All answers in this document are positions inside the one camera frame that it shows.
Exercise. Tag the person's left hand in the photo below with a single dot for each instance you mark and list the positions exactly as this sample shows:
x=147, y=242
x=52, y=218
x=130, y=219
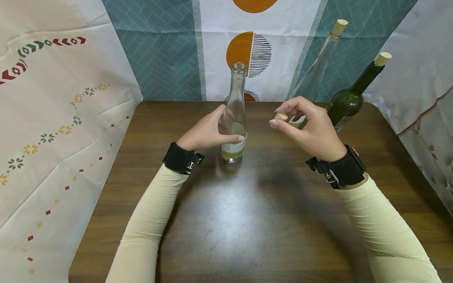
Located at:
x=201, y=133

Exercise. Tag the person's right hand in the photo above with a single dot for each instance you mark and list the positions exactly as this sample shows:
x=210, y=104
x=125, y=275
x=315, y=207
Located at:
x=315, y=131

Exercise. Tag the person's right index finger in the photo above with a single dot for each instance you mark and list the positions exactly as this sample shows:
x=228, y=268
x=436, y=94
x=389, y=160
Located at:
x=295, y=101

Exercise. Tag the person's left thumb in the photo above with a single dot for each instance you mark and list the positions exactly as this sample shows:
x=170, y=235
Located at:
x=230, y=138

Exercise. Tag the person's right thumb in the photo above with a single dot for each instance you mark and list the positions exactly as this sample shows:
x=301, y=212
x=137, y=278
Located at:
x=283, y=129

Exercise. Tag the person's right fingers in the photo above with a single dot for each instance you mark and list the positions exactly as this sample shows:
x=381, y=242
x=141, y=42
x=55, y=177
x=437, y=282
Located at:
x=300, y=118

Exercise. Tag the person's left fingers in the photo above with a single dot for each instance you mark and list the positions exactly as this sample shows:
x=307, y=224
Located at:
x=217, y=114

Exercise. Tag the beige cork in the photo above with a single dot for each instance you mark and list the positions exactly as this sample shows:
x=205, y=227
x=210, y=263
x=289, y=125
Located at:
x=339, y=27
x=281, y=116
x=382, y=59

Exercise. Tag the short clear glass bottle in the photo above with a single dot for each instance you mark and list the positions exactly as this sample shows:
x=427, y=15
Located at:
x=238, y=153

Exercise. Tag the tall clear glass bottle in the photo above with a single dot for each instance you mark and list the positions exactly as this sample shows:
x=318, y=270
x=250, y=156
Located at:
x=315, y=74

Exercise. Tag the dark green glass bottle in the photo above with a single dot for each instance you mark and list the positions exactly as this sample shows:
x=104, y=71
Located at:
x=345, y=104

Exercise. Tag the black wrist band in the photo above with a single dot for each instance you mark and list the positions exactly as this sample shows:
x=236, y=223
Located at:
x=348, y=169
x=178, y=158

